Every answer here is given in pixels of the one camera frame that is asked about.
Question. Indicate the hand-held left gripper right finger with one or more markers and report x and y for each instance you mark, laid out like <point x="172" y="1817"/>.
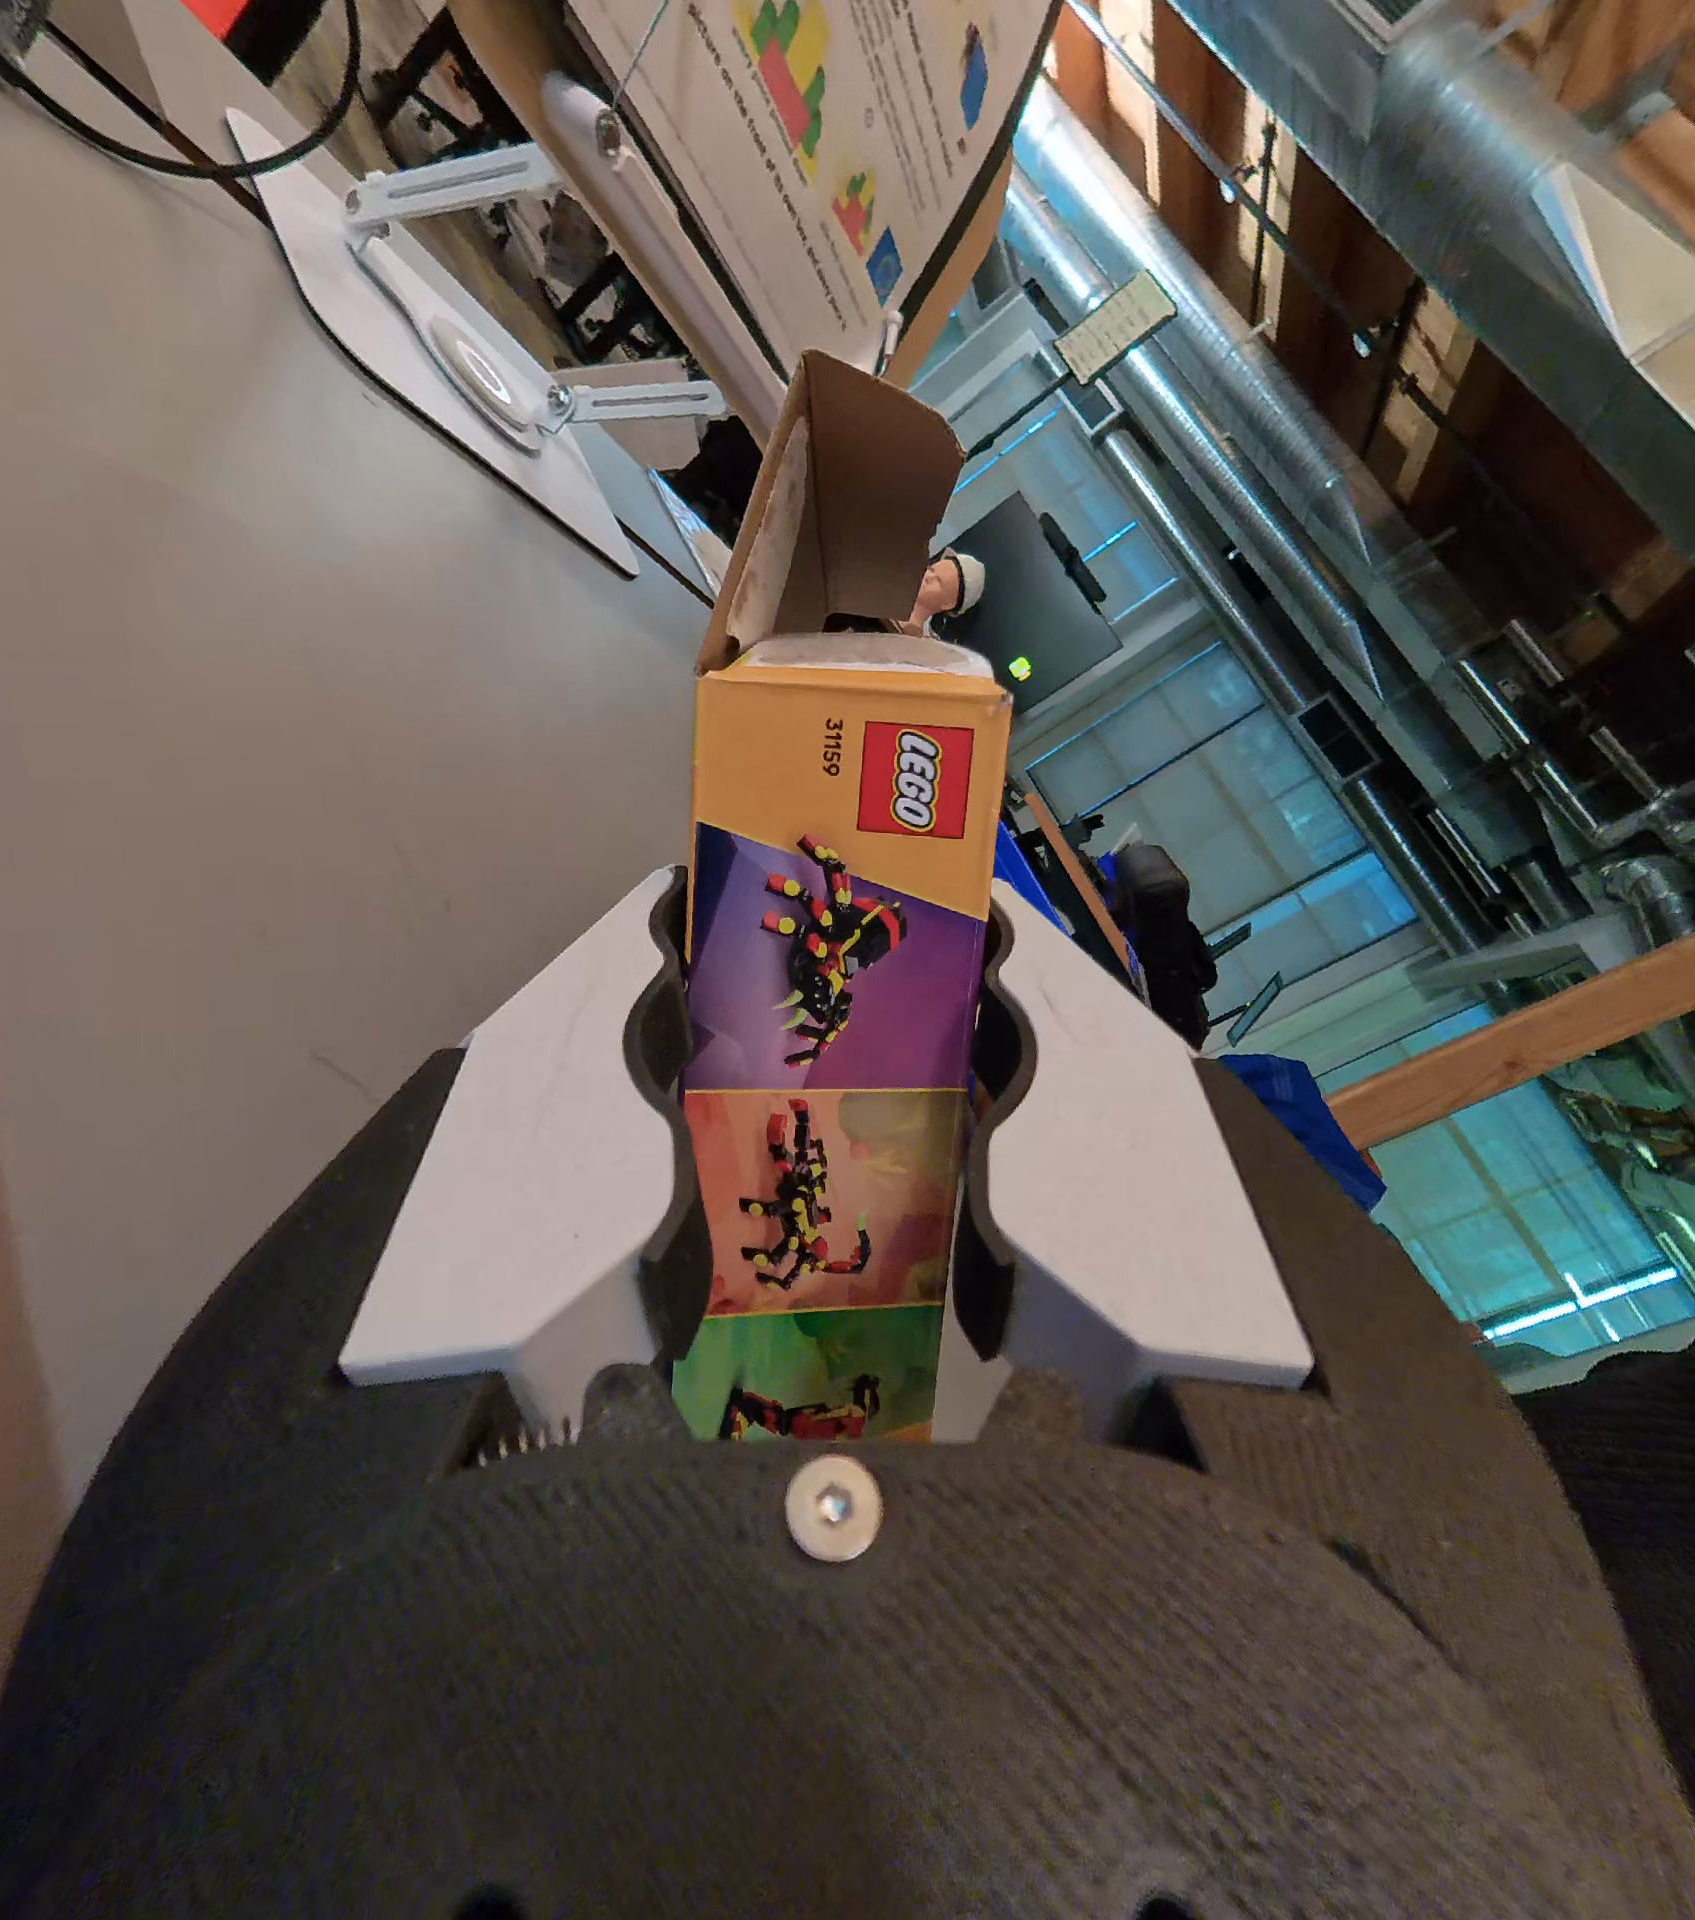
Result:
<point x="1132" y="1201"/>

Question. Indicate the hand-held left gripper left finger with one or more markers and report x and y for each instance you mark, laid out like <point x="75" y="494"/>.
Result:
<point x="518" y="1170"/>

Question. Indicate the yellow lego set box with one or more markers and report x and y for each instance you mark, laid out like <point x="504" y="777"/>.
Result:
<point x="848" y="841"/>

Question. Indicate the blue storage bin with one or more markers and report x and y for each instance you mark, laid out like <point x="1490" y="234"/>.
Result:
<point x="1298" y="1118"/>
<point x="1034" y="884"/>

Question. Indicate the black office chair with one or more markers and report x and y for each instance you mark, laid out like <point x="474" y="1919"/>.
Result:
<point x="1162" y="931"/>

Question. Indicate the wooden beam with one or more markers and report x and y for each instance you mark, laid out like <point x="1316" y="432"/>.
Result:
<point x="1612" y="1004"/>

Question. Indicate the dark computer monitor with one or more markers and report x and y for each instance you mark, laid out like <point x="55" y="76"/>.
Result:
<point x="1030" y="608"/>

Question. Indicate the long silver pipe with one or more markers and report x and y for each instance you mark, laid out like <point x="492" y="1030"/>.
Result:
<point x="1208" y="404"/>

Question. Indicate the hanging paper sign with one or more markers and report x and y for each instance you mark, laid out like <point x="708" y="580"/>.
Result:
<point x="1118" y="323"/>

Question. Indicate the white poster stand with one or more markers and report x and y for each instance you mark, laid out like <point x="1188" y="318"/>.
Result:
<point x="382" y="300"/>

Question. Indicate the large silver ventilation duct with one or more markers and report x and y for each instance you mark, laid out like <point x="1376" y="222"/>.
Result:
<point x="1508" y="164"/>

